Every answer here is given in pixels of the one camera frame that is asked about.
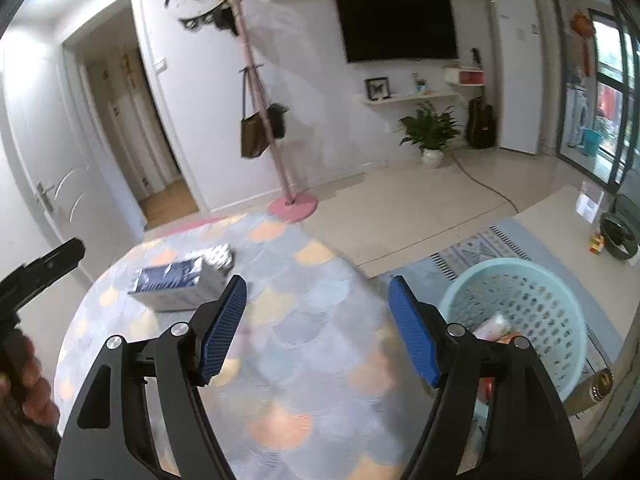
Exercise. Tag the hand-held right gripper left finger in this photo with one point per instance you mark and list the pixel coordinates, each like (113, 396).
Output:
(222, 330)

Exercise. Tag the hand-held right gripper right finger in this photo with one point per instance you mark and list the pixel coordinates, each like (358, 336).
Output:
(415, 330)

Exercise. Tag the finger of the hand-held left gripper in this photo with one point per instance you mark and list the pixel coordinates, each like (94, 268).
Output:
(55, 257)

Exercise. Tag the white milk carton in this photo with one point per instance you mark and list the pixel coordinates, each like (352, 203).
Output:
(217, 255)
(170, 280)

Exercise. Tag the pink white plastic bottle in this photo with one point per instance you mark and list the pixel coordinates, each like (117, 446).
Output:
(492, 327)

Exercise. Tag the orange plastic bag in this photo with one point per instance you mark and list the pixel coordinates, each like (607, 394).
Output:
(511, 338)

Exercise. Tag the teal plastic basket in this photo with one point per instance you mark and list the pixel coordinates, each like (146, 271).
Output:
(525, 290)

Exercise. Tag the person's left hand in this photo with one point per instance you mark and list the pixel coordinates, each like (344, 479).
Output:
(37, 390)

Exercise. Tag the scale patterned tablecloth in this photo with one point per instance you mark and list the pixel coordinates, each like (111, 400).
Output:
(300, 310)

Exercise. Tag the white room door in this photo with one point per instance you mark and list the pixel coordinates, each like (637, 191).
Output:
(60, 160)

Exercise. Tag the beige coffee table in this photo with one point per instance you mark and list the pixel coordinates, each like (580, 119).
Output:
(560, 220)

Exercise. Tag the gold capped bottle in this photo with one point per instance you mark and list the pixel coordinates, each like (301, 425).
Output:
(592, 387)

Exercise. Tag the brown tote bag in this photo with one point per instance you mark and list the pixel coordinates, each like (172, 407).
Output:
(254, 137)

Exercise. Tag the green potted plant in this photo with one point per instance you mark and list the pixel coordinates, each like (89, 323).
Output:
(430, 130)

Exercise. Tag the small red yellow item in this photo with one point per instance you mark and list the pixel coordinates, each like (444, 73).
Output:
(596, 243)

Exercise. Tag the black guitar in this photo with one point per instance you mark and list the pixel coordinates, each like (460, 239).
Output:
(481, 125)

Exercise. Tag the clear acrylic stand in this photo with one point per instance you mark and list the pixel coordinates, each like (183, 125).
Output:
(589, 202)

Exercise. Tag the small black bag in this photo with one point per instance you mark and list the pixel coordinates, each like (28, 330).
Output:
(277, 121)

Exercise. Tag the pink coat rack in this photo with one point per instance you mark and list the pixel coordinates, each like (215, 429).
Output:
(260, 110)

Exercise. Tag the dark round ashtray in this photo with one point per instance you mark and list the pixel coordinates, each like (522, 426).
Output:
(620, 235)

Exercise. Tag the small vase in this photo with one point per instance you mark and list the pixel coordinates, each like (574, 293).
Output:
(420, 85)

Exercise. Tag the teal bucket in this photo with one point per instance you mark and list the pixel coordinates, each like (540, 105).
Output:
(590, 142)

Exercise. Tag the white washing machine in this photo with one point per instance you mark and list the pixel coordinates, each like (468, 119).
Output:
(580, 115)

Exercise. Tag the white refrigerator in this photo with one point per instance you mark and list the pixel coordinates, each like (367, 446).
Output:
(517, 70)

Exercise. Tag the black hat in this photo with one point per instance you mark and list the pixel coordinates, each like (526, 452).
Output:
(226, 19)

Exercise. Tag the sliding glass door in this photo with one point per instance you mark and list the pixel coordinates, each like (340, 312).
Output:
(610, 85)

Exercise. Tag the red hanging knot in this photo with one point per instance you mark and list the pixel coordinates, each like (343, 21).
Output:
(584, 27)

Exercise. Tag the white light switch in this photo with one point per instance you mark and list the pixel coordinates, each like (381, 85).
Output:
(160, 65)

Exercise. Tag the low white wall shelf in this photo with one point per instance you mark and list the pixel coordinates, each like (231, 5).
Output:
(410, 98)

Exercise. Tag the black butterfly frame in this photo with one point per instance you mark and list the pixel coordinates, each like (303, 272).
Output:
(377, 88)

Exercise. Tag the white red wall box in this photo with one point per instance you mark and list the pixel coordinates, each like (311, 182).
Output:
(465, 76)

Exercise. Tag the wall mounted television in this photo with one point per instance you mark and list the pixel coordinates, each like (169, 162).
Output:
(395, 22)

